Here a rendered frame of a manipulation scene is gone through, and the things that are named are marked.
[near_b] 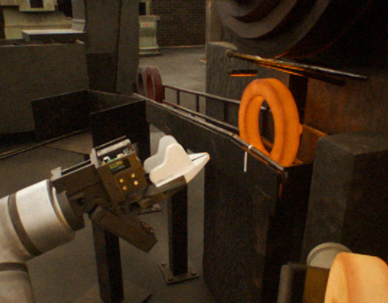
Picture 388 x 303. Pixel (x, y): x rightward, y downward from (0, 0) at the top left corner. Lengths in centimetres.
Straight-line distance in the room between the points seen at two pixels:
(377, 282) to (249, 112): 53
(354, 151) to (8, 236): 44
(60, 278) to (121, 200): 110
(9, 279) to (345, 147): 44
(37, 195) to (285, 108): 41
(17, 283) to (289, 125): 46
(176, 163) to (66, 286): 109
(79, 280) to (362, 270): 133
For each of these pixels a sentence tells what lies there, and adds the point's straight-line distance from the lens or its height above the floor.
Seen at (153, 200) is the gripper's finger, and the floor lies 72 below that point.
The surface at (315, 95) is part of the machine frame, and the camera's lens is 71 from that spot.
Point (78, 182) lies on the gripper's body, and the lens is 50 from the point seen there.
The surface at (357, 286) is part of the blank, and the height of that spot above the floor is 78.
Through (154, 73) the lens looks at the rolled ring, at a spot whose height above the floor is 73.
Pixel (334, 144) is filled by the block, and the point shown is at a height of 80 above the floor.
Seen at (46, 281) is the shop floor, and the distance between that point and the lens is 158.
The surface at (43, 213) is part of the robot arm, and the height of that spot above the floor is 73.
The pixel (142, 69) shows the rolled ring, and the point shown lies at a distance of 170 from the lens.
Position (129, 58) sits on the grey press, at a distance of 359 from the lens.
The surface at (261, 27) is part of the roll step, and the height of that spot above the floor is 94.
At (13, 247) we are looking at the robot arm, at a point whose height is 69.
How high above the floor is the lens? 96
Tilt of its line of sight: 21 degrees down
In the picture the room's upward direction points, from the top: straight up
